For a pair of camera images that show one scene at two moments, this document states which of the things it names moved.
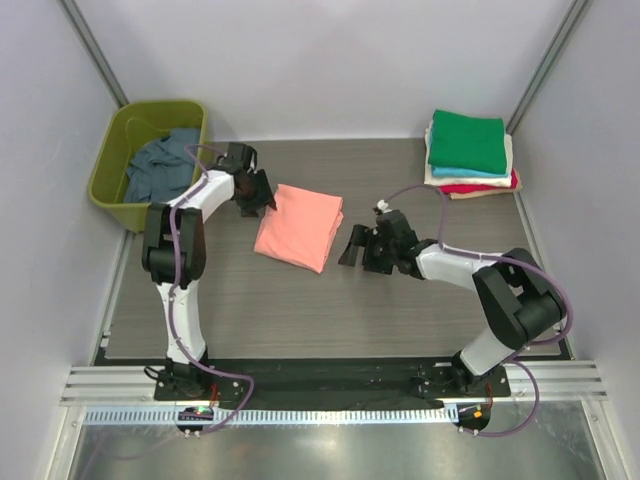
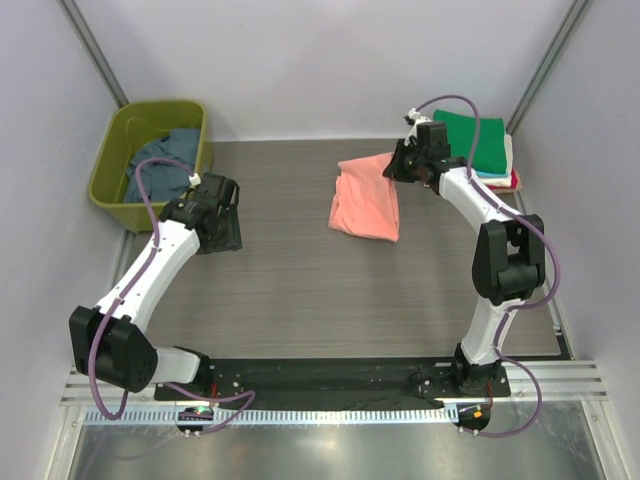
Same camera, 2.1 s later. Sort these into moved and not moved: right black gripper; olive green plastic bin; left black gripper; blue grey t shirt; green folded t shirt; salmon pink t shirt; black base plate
Moved: right black gripper; left black gripper; salmon pink t shirt
Not moved: green folded t shirt; black base plate; olive green plastic bin; blue grey t shirt
